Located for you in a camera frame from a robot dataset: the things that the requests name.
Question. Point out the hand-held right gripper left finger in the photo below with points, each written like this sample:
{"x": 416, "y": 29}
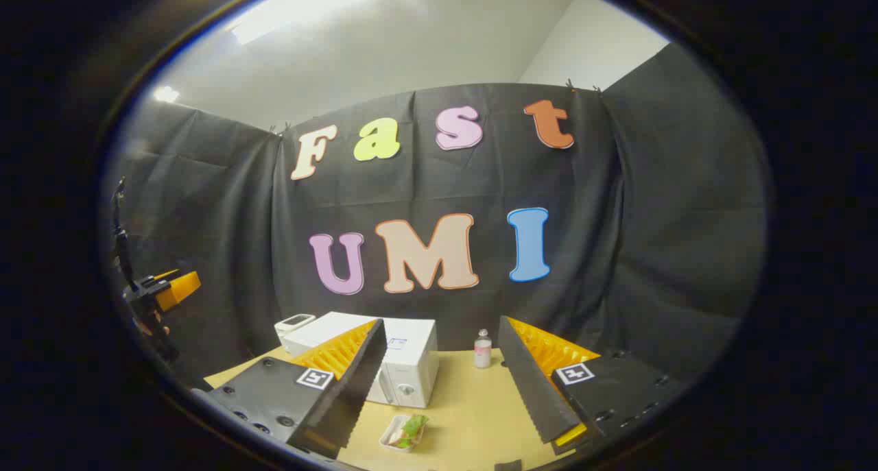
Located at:
{"x": 357, "y": 389}

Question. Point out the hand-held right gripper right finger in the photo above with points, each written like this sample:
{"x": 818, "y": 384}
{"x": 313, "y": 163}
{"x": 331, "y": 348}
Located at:
{"x": 528, "y": 389}

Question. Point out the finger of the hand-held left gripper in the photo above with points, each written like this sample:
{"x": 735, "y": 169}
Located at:
{"x": 180, "y": 289}

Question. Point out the white microwave oven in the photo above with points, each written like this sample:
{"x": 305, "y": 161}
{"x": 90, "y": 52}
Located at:
{"x": 411, "y": 361}

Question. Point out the lettuce sandwich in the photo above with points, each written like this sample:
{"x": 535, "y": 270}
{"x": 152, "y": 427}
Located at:
{"x": 413, "y": 426}

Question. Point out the white food tray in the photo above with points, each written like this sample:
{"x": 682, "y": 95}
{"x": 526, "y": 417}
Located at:
{"x": 388, "y": 435}

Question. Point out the small clear bottle white cap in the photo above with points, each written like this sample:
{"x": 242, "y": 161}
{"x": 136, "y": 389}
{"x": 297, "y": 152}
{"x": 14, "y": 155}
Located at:
{"x": 483, "y": 351}

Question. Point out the white toaster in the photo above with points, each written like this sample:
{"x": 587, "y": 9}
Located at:
{"x": 293, "y": 325}

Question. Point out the black backdrop cloth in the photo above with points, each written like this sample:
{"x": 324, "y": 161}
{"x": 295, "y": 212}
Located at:
{"x": 617, "y": 217}

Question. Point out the small ceiling light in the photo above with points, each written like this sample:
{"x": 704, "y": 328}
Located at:
{"x": 166, "y": 94}

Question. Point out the long ceiling light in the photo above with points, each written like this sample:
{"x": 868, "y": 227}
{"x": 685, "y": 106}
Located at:
{"x": 302, "y": 8}

